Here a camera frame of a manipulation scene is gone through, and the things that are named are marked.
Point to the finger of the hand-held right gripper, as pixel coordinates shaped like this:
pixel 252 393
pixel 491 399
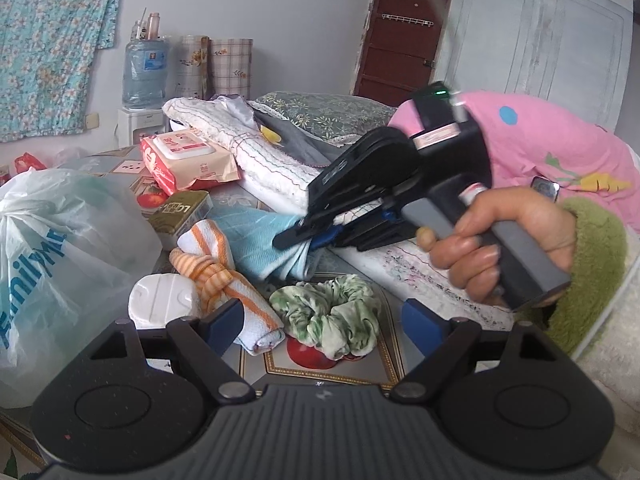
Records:
pixel 310 230
pixel 380 237

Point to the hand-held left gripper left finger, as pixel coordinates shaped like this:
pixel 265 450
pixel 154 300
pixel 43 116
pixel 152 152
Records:
pixel 227 320

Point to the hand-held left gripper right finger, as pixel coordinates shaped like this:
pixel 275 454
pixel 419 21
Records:
pixel 422 320

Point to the orange striped towel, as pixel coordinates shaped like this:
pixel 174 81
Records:
pixel 225 280

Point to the light blue towel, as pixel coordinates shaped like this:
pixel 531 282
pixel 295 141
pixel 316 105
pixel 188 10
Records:
pixel 260 240

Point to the green white scrunchie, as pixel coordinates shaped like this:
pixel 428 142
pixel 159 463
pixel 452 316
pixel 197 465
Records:
pixel 325 315

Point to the gold green box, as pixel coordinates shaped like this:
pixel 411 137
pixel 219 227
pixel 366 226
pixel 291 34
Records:
pixel 177 212

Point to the white printed plastic bag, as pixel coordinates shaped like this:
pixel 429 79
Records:
pixel 65 270

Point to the person's right forearm green sleeve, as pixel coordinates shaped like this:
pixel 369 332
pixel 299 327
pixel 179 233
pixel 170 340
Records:
pixel 595 270

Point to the person's right hand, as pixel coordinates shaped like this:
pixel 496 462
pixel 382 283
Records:
pixel 525 220

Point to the white round case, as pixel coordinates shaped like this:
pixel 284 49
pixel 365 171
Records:
pixel 160 300

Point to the white striped quilt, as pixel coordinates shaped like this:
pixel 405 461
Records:
pixel 270 170

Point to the olive floral pillow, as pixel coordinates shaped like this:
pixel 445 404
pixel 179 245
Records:
pixel 325 115

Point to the grey bedsheet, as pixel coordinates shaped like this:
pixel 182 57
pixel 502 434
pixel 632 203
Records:
pixel 305 147

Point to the brown door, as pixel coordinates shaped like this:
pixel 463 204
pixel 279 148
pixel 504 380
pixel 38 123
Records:
pixel 400 55

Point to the red wet wipes pack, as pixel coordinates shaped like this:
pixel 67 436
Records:
pixel 185 160

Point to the white satin cloth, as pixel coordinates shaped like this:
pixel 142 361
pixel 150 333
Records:
pixel 232 109

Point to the white hook rack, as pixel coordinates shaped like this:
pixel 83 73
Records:
pixel 407 19

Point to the pink blanket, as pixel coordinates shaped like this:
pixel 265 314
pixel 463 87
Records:
pixel 540 145

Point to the black wristwatch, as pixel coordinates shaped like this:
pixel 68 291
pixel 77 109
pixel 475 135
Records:
pixel 545 189

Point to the plaid rolled mat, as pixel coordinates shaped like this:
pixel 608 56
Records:
pixel 230 67

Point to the white fleece garment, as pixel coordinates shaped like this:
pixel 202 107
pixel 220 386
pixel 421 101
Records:
pixel 610 370

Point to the floral rolled mat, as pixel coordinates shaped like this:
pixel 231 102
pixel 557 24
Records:
pixel 191 67

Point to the white wardrobe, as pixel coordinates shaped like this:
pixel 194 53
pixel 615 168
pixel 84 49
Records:
pixel 540 35

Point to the clear plastic bag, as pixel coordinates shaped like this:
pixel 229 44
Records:
pixel 72 156

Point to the blue water jug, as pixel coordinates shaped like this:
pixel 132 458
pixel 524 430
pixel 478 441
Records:
pixel 145 75

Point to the red plastic bag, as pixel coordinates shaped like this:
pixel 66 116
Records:
pixel 30 162

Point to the pink bottle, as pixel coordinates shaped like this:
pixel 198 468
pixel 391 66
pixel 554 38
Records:
pixel 153 27

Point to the clear cup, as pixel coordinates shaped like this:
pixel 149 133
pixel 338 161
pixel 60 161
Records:
pixel 139 31

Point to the red snack packet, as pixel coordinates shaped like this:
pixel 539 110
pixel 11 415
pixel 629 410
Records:
pixel 4 175

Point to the wall socket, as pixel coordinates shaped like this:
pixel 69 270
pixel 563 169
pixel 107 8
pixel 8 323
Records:
pixel 92 121

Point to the blue floral wall cloth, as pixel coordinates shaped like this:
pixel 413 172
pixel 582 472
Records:
pixel 50 45

